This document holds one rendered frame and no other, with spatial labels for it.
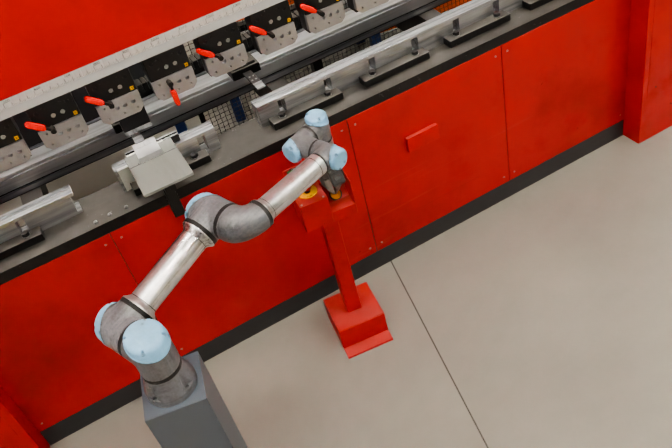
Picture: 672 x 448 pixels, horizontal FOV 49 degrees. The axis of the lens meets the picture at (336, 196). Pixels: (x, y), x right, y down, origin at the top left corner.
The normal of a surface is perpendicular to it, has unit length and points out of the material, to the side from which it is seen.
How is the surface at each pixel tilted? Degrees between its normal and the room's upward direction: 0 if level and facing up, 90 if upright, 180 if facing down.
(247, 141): 0
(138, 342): 7
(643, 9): 90
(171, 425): 90
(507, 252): 0
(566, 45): 90
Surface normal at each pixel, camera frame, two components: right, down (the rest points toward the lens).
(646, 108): 0.46, 0.50
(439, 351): -0.20, -0.74
